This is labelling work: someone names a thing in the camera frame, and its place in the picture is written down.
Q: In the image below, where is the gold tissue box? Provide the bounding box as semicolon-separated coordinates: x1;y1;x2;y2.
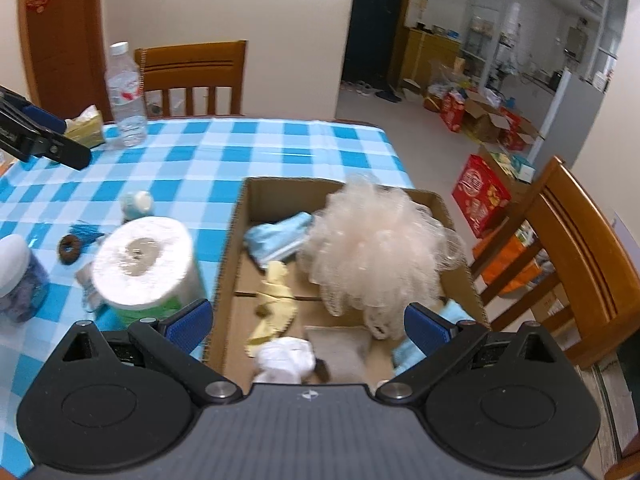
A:
64;105;106;150

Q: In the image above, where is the clear water bottle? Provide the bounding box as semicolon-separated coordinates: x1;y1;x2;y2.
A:
105;41;148;147

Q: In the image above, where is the wall water heater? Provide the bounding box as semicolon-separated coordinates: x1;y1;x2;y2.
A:
565;25;588;61

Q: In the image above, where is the large red snack box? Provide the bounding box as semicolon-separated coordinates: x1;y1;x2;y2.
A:
451;154;512;238

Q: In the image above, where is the tall red box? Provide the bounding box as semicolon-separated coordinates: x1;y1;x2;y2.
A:
440;92;466;133

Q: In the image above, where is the toilet paper roll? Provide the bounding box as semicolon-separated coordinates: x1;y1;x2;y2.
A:
92;216;208;331

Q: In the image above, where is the grey refrigerator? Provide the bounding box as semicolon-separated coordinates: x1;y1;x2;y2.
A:
530;67;608;171

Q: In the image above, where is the cream mesh bath pouf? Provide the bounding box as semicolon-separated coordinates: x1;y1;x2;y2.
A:
300;172;463;341

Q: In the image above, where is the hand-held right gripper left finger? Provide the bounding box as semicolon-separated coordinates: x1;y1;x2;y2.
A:
47;299;243;407

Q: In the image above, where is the brown cardboard box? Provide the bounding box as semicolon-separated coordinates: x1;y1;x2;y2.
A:
202;176;493;396

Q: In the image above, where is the brown wooden door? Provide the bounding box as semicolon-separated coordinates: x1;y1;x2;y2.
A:
17;0;113;121

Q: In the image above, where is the brown ring with blue tassel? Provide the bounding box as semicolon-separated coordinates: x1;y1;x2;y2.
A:
57;222;106;266

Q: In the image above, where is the blue checked tablecloth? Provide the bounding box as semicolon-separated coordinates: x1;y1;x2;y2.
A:
0;117;416;476

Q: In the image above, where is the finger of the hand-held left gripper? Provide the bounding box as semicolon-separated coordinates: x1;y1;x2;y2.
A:
15;119;93;171
0;85;69;134

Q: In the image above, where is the orange bag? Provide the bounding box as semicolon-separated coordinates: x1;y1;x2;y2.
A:
472;232;543;296

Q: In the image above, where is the wooden chair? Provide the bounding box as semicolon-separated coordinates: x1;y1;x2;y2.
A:
470;156;640;371
134;40;248;118

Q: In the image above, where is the jar with white lid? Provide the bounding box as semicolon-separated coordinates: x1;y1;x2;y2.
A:
0;234;51;323

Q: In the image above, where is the blue white plush toy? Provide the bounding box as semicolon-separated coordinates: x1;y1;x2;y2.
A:
120;190;153;223

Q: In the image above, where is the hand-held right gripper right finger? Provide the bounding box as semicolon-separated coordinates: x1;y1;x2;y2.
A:
376;304;568;407

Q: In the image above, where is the blue face mask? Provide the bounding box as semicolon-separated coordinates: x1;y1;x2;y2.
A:
392;300;471;376
244;211;316;266

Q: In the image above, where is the yellow cloth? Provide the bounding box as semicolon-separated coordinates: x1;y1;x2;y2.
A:
245;260;298;358

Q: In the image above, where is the wooden cabinet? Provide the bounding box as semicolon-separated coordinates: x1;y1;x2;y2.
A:
400;27;463;91

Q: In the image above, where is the open cardboard box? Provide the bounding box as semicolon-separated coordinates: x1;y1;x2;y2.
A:
462;97;511;143

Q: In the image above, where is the large grey fabric pouch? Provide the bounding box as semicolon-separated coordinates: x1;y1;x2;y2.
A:
302;325;373;383

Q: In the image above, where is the white cloth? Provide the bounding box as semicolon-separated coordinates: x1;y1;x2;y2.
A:
252;336;318;386

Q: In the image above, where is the open red box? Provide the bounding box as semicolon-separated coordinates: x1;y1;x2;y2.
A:
500;107;543;153

